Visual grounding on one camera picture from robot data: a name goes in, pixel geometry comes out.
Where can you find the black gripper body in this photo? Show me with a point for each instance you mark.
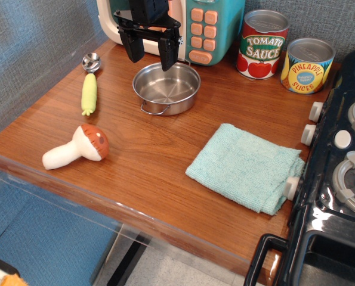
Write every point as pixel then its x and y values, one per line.
pixel 148 20

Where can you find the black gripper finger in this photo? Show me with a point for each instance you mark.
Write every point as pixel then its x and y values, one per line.
pixel 133 45
pixel 168 52

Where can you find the light blue cloth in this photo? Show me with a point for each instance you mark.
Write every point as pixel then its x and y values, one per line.
pixel 246 169

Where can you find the steel tiffin pan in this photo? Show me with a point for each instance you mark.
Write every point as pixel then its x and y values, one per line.
pixel 166 93

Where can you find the toy microwave teal and cream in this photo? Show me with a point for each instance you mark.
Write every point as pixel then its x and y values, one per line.
pixel 208 28

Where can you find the tomato sauce can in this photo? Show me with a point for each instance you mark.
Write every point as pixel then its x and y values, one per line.
pixel 263 36

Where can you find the plush mushroom toy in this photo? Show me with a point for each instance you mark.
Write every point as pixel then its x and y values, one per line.
pixel 88 141

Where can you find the pineapple slices can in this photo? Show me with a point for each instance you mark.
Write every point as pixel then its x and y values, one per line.
pixel 307 65

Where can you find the grey stove knob rear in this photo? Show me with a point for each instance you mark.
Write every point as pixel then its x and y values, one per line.
pixel 315 111

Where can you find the grey stove knob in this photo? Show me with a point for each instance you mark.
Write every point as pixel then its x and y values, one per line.
pixel 308 134
pixel 315 111
pixel 290 188

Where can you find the grey stove knob middle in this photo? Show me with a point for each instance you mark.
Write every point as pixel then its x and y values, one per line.
pixel 308 134

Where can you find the grey stove knob front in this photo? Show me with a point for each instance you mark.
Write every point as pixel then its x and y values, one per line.
pixel 290 188

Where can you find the black toy stove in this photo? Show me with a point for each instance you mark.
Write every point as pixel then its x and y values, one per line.
pixel 320 247

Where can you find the orange fuzzy object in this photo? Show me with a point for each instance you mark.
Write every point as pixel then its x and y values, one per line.
pixel 13 280

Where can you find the spoon with yellow-green handle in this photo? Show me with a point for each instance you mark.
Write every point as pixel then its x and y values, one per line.
pixel 90 63

